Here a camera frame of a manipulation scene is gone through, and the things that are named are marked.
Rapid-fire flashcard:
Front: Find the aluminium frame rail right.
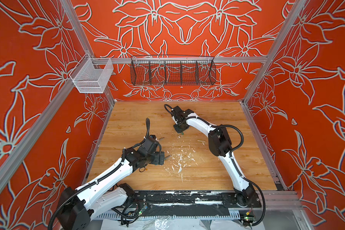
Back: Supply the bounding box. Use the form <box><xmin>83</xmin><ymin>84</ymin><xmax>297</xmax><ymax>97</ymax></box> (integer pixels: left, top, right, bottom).
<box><xmin>242</xmin><ymin>0</ymin><xmax>306</xmax><ymax>105</ymax></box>

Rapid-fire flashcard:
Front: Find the aluminium frame rail back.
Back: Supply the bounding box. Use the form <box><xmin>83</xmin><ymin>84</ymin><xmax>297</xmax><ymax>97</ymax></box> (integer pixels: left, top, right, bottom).
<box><xmin>91</xmin><ymin>56</ymin><xmax>267</xmax><ymax>65</ymax></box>

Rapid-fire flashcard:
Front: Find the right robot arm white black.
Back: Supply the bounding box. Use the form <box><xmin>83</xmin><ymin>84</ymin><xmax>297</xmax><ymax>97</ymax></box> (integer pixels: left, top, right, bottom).
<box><xmin>164</xmin><ymin>104</ymin><xmax>255</xmax><ymax>207</ymax></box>

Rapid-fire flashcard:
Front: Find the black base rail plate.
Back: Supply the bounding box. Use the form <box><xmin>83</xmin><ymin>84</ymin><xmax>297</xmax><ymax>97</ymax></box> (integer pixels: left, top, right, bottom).
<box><xmin>107</xmin><ymin>190</ymin><xmax>262</xmax><ymax>209</ymax></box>

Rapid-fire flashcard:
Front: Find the aluminium frame rail left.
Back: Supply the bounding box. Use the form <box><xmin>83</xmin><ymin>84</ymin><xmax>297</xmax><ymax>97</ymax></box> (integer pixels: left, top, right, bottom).
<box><xmin>0</xmin><ymin>79</ymin><xmax>75</xmax><ymax>194</ymax></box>

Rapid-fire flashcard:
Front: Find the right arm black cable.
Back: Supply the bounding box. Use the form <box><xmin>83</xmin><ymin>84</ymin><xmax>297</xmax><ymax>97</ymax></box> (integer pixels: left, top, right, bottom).
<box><xmin>163</xmin><ymin>104</ymin><xmax>266</xmax><ymax>226</ymax></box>

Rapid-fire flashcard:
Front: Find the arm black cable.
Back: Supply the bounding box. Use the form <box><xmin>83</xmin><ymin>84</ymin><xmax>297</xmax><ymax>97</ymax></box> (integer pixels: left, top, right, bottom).
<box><xmin>47</xmin><ymin>117</ymin><xmax>163</xmax><ymax>230</ymax></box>
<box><xmin>163</xmin><ymin>104</ymin><xmax>266</xmax><ymax>226</ymax></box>

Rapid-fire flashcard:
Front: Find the black wire mesh basket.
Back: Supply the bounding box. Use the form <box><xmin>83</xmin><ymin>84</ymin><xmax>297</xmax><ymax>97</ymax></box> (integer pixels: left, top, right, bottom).
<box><xmin>130</xmin><ymin>55</ymin><xmax>217</xmax><ymax>86</ymax></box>

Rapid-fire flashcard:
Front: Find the clear plastic bin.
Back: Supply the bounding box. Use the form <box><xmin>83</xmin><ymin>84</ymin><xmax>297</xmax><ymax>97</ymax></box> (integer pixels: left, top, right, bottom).
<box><xmin>70</xmin><ymin>56</ymin><xmax>114</xmax><ymax>94</ymax></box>

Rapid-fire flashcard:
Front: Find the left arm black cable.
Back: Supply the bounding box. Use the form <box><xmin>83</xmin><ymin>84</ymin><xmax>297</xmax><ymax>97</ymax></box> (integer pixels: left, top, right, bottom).
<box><xmin>47</xmin><ymin>117</ymin><xmax>163</xmax><ymax>230</ymax></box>

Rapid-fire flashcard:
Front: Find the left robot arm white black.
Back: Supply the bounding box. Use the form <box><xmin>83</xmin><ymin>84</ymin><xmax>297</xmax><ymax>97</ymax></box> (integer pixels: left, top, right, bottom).
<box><xmin>48</xmin><ymin>135</ymin><xmax>164</xmax><ymax>230</ymax></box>

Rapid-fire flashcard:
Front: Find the aluminium frame rail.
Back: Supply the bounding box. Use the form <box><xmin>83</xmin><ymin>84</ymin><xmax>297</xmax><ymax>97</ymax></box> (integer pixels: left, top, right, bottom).
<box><xmin>0</xmin><ymin>79</ymin><xmax>75</xmax><ymax>194</ymax></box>
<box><xmin>242</xmin><ymin>0</ymin><xmax>306</xmax><ymax>105</ymax></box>
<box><xmin>91</xmin><ymin>56</ymin><xmax>267</xmax><ymax>65</ymax></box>

